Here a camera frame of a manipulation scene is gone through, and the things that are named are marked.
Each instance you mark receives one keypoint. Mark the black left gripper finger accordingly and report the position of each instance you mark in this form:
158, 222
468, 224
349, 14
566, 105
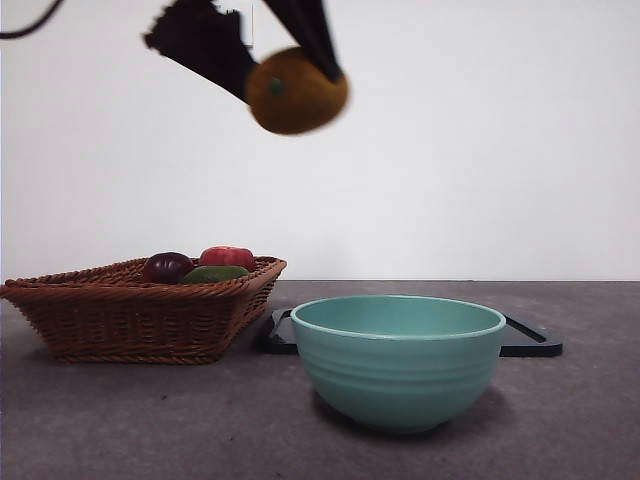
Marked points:
200, 40
310, 30

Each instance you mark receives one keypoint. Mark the yellow-brown kiwifruit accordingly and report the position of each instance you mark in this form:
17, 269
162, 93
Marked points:
300, 100

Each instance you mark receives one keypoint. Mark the teal ribbed bowl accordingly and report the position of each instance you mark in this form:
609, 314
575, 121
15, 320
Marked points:
400, 380

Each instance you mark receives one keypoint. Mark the red round fruit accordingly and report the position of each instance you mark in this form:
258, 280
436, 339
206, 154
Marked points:
227, 257

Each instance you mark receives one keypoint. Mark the dark purple round fruit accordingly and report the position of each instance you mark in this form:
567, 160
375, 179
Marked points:
167, 266

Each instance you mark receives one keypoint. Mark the green fruit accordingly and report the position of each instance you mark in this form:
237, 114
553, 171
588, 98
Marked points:
215, 274

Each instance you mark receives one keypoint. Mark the brown wicker basket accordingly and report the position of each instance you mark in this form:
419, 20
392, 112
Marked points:
130, 325

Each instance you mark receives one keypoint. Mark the dark rectangular tray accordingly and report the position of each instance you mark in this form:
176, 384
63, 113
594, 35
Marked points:
527, 346

